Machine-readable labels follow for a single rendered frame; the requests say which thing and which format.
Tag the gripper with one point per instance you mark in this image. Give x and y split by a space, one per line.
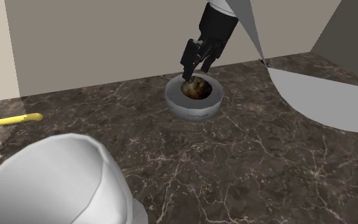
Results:
217 26

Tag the brown mottled round object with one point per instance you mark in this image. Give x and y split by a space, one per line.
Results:
197 88

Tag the grey round bowl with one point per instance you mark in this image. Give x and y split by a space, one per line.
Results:
197 108

